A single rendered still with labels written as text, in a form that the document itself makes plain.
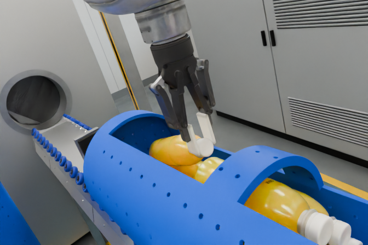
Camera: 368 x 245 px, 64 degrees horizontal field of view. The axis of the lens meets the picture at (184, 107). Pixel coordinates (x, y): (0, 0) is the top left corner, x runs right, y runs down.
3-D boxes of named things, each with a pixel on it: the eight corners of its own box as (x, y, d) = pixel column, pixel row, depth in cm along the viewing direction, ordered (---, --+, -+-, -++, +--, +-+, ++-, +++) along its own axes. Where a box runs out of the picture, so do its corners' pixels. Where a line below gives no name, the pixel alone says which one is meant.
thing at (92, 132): (110, 158, 122) (96, 126, 116) (114, 161, 119) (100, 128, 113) (88, 171, 117) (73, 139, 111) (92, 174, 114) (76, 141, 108)
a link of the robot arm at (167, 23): (124, 16, 52) (136, 48, 54) (151, 10, 45) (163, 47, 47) (164, 3, 57) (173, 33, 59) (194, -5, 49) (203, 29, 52)
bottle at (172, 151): (164, 170, 77) (203, 171, 62) (144, 154, 76) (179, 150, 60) (178, 150, 81) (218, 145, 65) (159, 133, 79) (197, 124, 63)
